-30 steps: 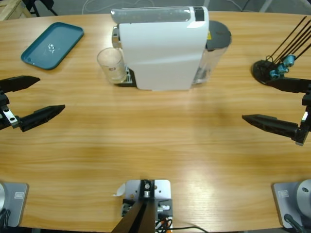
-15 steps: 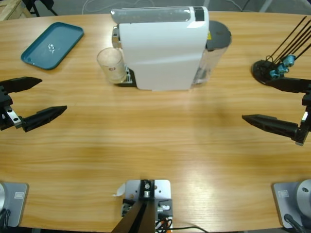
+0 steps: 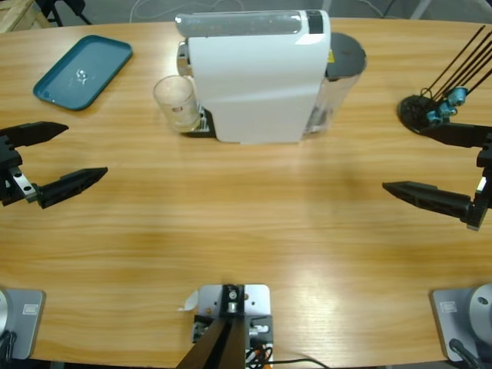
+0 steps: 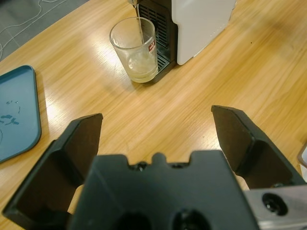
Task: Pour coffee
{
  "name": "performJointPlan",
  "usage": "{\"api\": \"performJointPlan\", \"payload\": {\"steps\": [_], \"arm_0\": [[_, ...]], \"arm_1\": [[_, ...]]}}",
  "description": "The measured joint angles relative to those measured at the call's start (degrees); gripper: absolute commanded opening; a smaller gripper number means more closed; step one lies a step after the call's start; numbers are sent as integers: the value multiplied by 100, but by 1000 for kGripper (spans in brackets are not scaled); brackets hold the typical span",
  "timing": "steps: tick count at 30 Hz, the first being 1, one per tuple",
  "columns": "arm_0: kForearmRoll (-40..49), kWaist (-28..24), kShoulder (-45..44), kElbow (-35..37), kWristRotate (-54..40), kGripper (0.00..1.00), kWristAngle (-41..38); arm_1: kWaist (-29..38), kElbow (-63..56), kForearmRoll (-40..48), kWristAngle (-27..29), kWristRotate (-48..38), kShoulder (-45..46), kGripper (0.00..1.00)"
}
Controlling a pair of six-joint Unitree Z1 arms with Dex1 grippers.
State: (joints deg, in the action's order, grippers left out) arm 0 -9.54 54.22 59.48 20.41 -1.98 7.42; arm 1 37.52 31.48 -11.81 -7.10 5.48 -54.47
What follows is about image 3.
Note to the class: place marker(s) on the clear water tank black lid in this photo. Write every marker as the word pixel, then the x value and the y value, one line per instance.
pixel 346 54

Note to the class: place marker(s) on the metal drip tray grille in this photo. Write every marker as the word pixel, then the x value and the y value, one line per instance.
pixel 206 127

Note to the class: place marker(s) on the white capsule coffee machine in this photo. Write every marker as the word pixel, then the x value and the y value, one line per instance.
pixel 250 84

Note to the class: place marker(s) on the teal plastic tray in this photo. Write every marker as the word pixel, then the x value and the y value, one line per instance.
pixel 73 65

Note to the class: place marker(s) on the light wooden crate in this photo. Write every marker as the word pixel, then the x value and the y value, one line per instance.
pixel 19 15

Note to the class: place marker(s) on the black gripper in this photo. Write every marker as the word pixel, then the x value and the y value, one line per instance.
pixel 487 184
pixel 15 184

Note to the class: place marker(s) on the black chair legs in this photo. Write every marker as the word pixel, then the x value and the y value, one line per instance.
pixel 57 11

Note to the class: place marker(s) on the black clamp block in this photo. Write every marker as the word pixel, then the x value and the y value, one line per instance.
pixel 261 326
pixel 200 328

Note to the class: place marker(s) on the grey metal pole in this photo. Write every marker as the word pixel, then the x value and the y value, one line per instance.
pixel 419 9

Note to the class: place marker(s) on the blue coffee capsule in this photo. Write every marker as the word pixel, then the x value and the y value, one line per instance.
pixel 458 95
pixel 433 117
pixel 447 108

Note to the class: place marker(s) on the white mounting block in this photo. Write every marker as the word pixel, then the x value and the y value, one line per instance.
pixel 257 300

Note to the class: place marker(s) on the white paper tag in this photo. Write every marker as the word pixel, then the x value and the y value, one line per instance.
pixel 190 301

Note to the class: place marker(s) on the black capsule holder with rods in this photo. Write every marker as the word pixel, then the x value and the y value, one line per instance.
pixel 413 111

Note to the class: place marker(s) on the grey translucent machine lid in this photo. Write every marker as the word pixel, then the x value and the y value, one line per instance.
pixel 230 24

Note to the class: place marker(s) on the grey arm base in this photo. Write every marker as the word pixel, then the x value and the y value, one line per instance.
pixel 453 319
pixel 27 319

